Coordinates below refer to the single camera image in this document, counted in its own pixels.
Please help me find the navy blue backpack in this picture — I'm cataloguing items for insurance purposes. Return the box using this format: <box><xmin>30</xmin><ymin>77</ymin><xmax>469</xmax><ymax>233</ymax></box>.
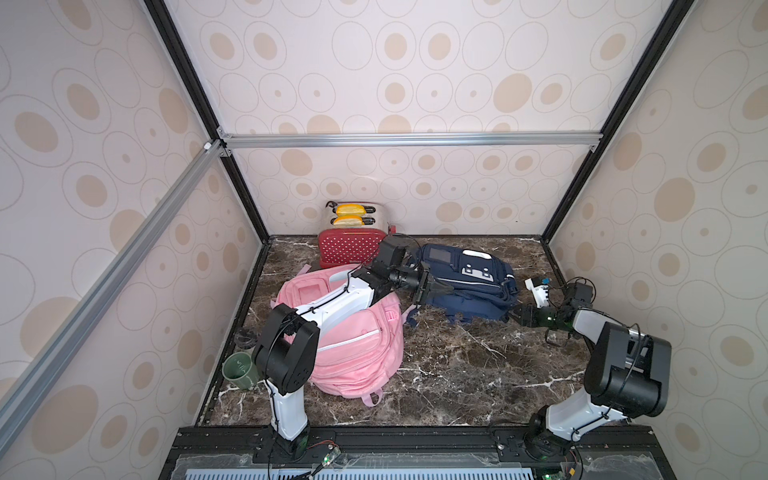
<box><xmin>421</xmin><ymin>243</ymin><xmax>519</xmax><ymax>322</ymax></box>

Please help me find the red polka dot toaster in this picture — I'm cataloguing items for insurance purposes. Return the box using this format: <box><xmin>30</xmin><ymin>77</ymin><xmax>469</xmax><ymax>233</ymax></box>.
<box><xmin>318</xmin><ymin>200</ymin><xmax>396</xmax><ymax>269</ymax></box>

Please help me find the pink backpack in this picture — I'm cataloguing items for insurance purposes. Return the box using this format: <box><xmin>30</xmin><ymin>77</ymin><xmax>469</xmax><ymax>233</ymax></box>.
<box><xmin>270</xmin><ymin>264</ymin><xmax>405</xmax><ymax>407</ymax></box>

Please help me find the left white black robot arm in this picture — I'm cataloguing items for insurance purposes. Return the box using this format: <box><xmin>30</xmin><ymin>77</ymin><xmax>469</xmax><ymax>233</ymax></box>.
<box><xmin>252</xmin><ymin>236</ymin><xmax>453</xmax><ymax>449</ymax></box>

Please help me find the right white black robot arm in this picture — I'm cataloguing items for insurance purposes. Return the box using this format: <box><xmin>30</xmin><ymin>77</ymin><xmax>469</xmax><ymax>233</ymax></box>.
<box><xmin>512</xmin><ymin>277</ymin><xmax>672</xmax><ymax>460</ymax></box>

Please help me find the right yellow toast slice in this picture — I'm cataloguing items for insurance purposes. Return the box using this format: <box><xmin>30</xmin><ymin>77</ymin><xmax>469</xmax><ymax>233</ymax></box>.
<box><xmin>332</xmin><ymin>215</ymin><xmax>366</xmax><ymax>228</ymax></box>

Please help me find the yellow toast slice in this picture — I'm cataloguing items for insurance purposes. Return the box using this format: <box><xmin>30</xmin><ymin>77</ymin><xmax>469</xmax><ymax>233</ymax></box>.
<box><xmin>334</xmin><ymin>203</ymin><xmax>368</xmax><ymax>217</ymax></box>
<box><xmin>332</xmin><ymin>215</ymin><xmax>366</xmax><ymax>228</ymax></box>

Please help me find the left yellow toast slice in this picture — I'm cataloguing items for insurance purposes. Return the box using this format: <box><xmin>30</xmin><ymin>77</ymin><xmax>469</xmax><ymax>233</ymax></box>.
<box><xmin>334</xmin><ymin>203</ymin><xmax>368</xmax><ymax>217</ymax></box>

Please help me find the small glass jar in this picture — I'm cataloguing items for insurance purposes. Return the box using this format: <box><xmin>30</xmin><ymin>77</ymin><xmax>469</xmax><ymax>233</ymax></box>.
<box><xmin>234</xmin><ymin>327</ymin><xmax>259</xmax><ymax>352</ymax></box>

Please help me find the green ceramic mug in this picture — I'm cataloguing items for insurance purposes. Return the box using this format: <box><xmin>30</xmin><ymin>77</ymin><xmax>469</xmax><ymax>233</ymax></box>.
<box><xmin>221</xmin><ymin>351</ymin><xmax>262</xmax><ymax>390</ymax></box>

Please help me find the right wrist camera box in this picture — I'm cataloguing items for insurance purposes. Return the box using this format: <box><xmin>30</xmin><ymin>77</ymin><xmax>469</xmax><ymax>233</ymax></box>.
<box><xmin>524</xmin><ymin>276</ymin><xmax>550</xmax><ymax>308</ymax></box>

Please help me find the horizontal aluminium frame bar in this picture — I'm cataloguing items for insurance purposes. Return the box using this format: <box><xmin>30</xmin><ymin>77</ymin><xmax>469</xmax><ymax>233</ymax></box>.
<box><xmin>224</xmin><ymin>131</ymin><xmax>603</xmax><ymax>149</ymax></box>

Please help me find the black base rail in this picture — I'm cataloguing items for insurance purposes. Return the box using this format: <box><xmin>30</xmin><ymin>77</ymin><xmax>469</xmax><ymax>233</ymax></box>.
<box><xmin>159</xmin><ymin>424</ymin><xmax>675</xmax><ymax>479</ymax></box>

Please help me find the black right corner post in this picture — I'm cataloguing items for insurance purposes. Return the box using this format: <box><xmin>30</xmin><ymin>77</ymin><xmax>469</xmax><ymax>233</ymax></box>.
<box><xmin>541</xmin><ymin>0</ymin><xmax>695</xmax><ymax>245</ymax></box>

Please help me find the black corner post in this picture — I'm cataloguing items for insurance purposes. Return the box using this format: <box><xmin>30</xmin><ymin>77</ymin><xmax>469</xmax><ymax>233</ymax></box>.
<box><xmin>541</xmin><ymin>0</ymin><xmax>695</xmax><ymax>245</ymax></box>
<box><xmin>142</xmin><ymin>0</ymin><xmax>270</xmax><ymax>243</ymax></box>

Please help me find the black left corner post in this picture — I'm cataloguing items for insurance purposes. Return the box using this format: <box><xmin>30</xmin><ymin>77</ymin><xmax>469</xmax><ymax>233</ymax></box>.
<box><xmin>142</xmin><ymin>0</ymin><xmax>270</xmax><ymax>243</ymax></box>

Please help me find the diagonal aluminium frame bar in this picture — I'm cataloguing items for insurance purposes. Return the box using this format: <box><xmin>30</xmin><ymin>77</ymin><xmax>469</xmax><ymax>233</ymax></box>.
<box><xmin>1</xmin><ymin>139</ymin><xmax>224</xmax><ymax>454</ymax></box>

